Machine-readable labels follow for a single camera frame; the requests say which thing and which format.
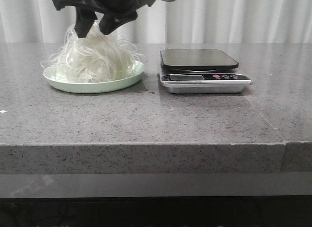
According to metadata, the white pleated curtain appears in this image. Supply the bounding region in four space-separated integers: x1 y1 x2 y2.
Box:
0 0 312 43

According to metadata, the white vermicelli bundle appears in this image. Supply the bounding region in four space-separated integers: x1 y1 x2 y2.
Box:
40 22 147 83

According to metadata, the digital kitchen scale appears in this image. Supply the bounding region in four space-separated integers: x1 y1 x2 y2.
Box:
159 49 253 94

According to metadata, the light green plate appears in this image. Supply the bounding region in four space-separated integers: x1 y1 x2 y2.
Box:
43 61 145 94

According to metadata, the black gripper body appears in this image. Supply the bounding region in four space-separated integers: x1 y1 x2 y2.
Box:
52 0 156 20

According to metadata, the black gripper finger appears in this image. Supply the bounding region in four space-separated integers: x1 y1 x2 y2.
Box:
99 13 138 35
75 7 98 38

